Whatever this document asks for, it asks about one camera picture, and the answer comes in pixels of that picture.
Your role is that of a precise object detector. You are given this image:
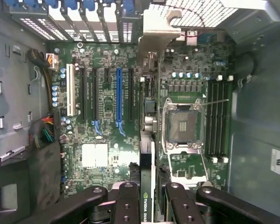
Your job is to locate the silver chipset heatsink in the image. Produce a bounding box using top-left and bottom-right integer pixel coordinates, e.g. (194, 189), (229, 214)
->
(81, 143), (109, 169)

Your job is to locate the CPU socket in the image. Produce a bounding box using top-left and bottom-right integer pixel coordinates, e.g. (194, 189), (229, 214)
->
(162, 97), (205, 153)

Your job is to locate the black RAM slot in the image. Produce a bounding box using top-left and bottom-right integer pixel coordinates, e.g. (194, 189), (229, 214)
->
(211, 77), (218, 162)
(205, 77), (212, 162)
(217, 75), (224, 163)

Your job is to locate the black plastic drive shroud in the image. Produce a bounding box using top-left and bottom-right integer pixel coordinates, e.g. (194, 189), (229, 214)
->
(0, 140), (63, 224)

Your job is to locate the green motherboard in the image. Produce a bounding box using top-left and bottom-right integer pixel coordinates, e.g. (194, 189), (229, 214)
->
(48, 41), (234, 202)

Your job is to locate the white barcode sticker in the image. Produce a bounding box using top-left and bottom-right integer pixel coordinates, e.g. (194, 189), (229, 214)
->
(271, 148), (280, 175)

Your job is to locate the socket locking lever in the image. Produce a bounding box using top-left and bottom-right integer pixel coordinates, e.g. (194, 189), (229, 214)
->
(199, 98), (230, 107)

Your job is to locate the long black expansion slot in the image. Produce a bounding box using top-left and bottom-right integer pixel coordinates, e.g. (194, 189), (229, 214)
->
(127, 68), (134, 121)
(80, 67), (89, 121)

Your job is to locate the blue expansion slot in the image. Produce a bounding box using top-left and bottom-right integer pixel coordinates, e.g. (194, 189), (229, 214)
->
(115, 67), (127, 138)

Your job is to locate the black slot with blue latch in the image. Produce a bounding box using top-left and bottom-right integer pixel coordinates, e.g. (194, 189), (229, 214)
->
(91, 67), (101, 135)

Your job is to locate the black open PC case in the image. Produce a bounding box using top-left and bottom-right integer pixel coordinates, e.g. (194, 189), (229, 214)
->
(0, 0), (280, 224)

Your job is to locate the white expansion slot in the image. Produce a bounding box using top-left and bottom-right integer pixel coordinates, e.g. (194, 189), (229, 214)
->
(66, 63), (77, 117)

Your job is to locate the grey power supply unit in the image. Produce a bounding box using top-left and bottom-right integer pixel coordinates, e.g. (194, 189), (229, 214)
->
(0, 28), (50, 164)

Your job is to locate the multicoloured power wire bundle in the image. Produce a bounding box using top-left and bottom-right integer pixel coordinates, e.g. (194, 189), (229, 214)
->
(28, 111), (61, 150)

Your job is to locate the thin black looped cable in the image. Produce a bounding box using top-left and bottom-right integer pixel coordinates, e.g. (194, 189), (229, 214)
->
(235, 50), (258, 79)

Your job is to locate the black sleeved power cable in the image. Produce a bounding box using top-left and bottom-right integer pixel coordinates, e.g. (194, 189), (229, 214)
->
(26, 48), (59, 113)

